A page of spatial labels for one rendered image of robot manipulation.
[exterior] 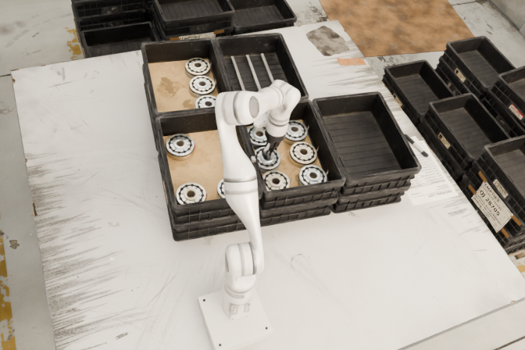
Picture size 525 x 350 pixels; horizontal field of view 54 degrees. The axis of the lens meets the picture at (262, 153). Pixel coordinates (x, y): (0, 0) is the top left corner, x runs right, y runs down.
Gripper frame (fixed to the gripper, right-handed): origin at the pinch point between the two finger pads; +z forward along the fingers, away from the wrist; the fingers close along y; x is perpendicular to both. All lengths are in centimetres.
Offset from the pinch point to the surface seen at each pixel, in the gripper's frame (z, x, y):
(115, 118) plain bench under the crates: 15, 65, -10
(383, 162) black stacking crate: 2.3, -37.3, 24.0
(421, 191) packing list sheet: 15, -55, 31
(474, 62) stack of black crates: 47, -54, 173
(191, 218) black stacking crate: 1.3, 8.4, -38.6
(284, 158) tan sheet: 2.2, -4.8, 3.0
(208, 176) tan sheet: 2.3, 13.4, -20.6
